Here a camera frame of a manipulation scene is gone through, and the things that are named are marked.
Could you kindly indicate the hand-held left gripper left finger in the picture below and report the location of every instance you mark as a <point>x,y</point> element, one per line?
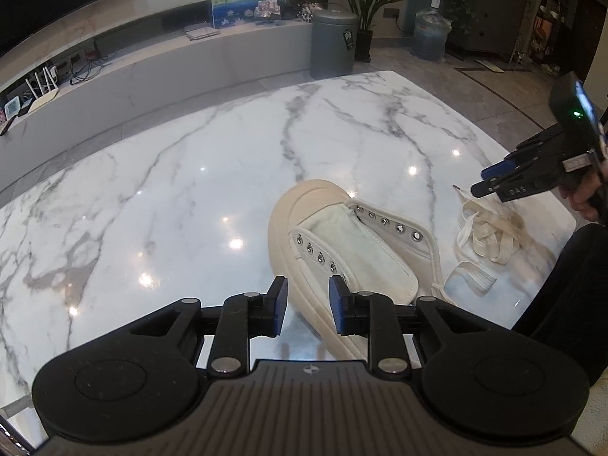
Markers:
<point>280,306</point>

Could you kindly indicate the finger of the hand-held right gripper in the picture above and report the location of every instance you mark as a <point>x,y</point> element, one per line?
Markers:
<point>522,185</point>
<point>496,171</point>

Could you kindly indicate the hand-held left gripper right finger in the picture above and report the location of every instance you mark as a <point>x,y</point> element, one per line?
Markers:
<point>338,306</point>

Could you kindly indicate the white shoelace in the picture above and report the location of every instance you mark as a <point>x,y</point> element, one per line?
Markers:
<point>489,247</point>

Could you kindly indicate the beige canvas shoe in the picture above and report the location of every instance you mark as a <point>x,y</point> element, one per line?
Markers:
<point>294,228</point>

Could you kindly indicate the person's right hand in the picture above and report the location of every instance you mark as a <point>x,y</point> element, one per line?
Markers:
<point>582,206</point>

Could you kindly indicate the dark wooden shelf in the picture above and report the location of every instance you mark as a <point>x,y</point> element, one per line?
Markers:
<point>546,33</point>

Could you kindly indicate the person's dark clothing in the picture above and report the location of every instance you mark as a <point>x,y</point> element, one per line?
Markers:
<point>570,294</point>

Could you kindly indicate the grey cabinet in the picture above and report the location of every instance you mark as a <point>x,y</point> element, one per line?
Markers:
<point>489,14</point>

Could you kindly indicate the blue water bottle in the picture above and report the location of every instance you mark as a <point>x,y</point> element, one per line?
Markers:
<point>430,38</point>

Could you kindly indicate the potted green plant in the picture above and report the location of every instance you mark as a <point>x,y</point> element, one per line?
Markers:
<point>363,47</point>

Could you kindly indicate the grey trash bin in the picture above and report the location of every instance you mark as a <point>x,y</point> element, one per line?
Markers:
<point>332,47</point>

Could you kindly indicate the light textured cloth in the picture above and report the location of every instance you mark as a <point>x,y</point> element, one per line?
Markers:
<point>596,418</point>

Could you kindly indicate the black and white patterned box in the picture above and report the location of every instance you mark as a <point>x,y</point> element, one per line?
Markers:
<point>308,13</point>

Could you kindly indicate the marble TV console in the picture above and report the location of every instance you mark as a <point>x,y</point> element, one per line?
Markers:
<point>190,61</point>

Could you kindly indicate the white notebook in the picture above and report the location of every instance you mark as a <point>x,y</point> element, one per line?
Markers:
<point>202,33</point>

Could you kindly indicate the blue and green flower painting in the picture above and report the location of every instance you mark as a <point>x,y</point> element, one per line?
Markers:
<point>237,9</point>

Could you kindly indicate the white router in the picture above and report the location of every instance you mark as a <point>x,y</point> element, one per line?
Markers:
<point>45,99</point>

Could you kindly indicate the small digital clock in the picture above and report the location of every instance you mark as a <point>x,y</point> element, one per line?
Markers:
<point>13,108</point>

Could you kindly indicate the small photo frame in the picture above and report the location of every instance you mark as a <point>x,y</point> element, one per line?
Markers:
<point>267,11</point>

